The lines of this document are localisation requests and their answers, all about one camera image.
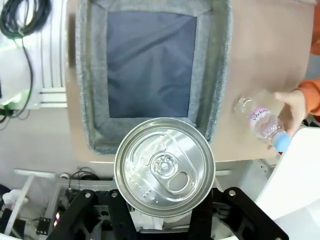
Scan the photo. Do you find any white crumpled cloth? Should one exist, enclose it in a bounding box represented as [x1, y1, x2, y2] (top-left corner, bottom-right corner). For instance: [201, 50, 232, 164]
[1, 188, 29, 209]

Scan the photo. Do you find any black cable tangle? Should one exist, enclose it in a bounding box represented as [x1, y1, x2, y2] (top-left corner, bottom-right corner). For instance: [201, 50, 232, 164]
[70, 166, 101, 181]

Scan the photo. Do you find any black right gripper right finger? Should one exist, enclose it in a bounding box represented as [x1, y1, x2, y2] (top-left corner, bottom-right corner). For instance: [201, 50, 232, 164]
[209, 187, 290, 240]

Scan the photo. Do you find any grey fabric basket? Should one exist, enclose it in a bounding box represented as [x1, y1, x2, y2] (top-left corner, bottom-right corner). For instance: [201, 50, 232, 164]
[74, 0, 234, 157]

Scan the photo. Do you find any person's bare hand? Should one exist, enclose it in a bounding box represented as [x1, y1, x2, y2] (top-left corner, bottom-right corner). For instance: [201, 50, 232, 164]
[274, 89, 310, 137]

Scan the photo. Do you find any silver aluminium drink can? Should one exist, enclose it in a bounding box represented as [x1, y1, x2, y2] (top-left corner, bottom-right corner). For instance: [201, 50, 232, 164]
[113, 117, 216, 217]

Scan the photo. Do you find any orange sleeved forearm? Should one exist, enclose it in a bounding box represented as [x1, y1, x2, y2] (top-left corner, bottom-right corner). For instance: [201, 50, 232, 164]
[293, 78, 320, 116]

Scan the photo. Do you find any white aluminium frame profile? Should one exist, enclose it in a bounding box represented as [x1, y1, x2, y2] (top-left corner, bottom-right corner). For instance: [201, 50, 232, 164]
[37, 0, 69, 109]

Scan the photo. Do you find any coiled black cable bundle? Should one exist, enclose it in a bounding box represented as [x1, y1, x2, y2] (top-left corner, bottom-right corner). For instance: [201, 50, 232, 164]
[0, 0, 52, 40]

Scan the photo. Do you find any clear plastic water bottle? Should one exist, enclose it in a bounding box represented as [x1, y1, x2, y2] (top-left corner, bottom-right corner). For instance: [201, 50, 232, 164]
[233, 96, 292, 152]

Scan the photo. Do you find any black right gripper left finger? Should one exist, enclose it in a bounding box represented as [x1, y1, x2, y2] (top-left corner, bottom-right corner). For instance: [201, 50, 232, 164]
[51, 189, 137, 240]

